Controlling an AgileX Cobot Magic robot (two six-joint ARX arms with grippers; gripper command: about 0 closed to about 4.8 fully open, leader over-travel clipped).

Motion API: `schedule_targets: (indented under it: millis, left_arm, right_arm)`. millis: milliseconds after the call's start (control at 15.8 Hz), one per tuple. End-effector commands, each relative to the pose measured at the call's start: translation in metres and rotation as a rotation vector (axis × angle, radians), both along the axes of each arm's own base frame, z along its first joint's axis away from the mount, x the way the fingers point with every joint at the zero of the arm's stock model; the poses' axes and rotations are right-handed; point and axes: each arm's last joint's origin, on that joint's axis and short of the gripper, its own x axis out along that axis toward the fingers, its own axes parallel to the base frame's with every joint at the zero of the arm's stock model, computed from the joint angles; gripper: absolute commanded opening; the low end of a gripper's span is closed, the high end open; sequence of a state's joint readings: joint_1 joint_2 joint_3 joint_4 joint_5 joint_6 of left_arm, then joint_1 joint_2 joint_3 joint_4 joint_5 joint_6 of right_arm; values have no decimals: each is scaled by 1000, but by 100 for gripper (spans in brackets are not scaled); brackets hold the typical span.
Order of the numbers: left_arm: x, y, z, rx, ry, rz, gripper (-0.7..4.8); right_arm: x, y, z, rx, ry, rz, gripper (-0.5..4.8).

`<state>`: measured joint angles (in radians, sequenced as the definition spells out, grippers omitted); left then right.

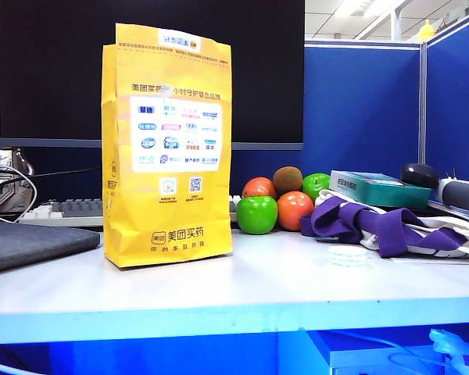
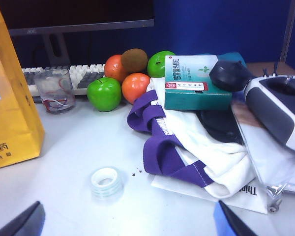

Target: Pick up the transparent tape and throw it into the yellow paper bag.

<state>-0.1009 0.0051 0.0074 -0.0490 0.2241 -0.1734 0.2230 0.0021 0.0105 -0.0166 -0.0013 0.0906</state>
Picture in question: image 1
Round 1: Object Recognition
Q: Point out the ceiling light panel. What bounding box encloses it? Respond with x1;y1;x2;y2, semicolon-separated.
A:
333;0;410;19

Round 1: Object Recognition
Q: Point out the large orange fruit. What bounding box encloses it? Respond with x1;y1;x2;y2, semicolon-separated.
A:
276;190;316;232

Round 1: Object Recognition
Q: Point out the small orange fruit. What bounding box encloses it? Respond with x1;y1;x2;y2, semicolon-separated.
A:
242;177;278;201

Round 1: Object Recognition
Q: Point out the purple fabric strap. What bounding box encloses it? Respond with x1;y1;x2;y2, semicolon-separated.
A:
299;196;469;259

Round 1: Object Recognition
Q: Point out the clear plastic wrap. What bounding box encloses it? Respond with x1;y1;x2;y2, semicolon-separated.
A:
428;327;469;375

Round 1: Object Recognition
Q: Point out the white canvas bag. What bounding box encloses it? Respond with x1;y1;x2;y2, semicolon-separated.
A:
314;188;469;259

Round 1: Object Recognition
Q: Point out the white looped cable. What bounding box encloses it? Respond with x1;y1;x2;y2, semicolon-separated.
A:
0;165;38;224

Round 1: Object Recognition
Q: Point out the small green apple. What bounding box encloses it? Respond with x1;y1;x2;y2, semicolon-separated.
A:
301;173;333;204

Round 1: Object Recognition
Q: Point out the grey and white keyboard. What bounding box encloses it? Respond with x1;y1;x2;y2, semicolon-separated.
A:
18;194;243;228

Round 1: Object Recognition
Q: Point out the dark grey fabric pad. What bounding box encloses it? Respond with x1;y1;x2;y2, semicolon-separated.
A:
0;220;102;277

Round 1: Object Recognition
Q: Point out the black round device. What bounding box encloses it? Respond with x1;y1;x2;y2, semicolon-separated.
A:
399;162;441;191

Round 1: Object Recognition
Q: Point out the yellow toy figure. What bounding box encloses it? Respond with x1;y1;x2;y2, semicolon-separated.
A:
418;19;436;42

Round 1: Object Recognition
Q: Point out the large green apple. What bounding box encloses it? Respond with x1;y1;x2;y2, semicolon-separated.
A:
235;195;279;236

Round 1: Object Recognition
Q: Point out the teal cardboard box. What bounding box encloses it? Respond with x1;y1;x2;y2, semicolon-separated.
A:
330;170;433;209

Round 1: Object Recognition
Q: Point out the black computer monitor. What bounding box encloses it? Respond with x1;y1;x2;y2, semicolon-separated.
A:
0;0;306;152

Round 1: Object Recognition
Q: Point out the white cable under desk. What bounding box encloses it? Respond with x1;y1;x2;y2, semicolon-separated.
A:
335;330;449;370

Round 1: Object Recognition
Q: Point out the grey cylindrical tool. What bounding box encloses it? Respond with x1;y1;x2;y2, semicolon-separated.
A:
436;168;469;216

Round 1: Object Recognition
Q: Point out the thin black cable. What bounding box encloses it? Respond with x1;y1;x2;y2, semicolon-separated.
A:
23;166;103;181

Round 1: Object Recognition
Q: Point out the brown kiwi fruit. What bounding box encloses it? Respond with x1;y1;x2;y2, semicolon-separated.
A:
272;166;304;197

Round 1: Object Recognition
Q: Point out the yellow printed paper bag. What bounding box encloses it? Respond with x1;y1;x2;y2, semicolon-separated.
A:
101;22;235;270

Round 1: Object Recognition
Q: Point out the wide blue partition panel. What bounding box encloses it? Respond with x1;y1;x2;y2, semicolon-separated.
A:
303;38;423;187

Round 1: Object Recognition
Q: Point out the angled blue partition panel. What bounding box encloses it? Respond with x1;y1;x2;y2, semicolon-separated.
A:
420;6;469;183

